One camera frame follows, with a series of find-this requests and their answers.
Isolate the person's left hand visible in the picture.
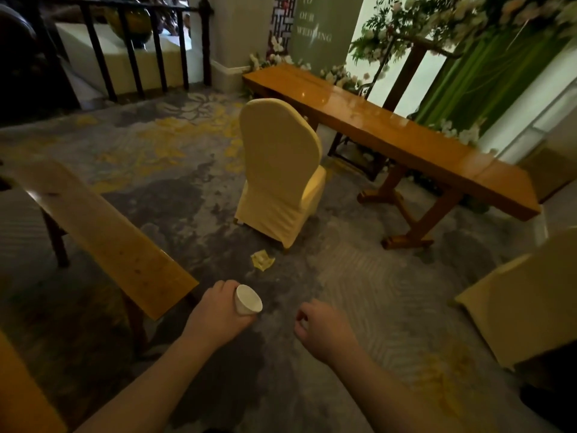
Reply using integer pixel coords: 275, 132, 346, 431
182, 280, 258, 350

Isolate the person's right hand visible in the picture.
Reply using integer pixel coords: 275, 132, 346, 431
294, 299, 360, 367

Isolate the white paper cup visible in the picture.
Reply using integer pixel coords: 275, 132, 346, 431
234, 284, 263, 316

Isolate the person's right forearm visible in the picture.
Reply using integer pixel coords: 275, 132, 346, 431
329, 349, 481, 433

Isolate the person's left forearm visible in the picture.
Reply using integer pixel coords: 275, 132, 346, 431
74, 333, 212, 433

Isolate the crumpled yellow paper napkin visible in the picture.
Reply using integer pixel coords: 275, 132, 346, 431
251, 250, 276, 272

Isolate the yellow covered banquet chair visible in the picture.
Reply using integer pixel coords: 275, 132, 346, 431
454, 227, 577, 370
234, 98, 327, 250
0, 331, 68, 433

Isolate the long wooden table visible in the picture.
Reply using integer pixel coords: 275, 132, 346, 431
0, 153, 200, 357
242, 63, 542, 250

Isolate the dark wooden easel stand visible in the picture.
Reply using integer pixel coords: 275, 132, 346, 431
327, 33, 456, 182

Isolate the white floor flower arrangement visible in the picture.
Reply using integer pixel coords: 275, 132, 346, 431
249, 36, 363, 93
428, 118, 487, 147

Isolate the black metal railing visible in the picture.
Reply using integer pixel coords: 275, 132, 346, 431
38, 0, 213, 103

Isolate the green wedding sign board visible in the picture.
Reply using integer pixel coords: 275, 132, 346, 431
288, 0, 365, 75

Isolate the green draped curtain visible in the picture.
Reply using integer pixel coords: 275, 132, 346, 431
414, 29, 569, 133

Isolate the white flower arrangement arch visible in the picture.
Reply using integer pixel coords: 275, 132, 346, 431
349, 0, 577, 66

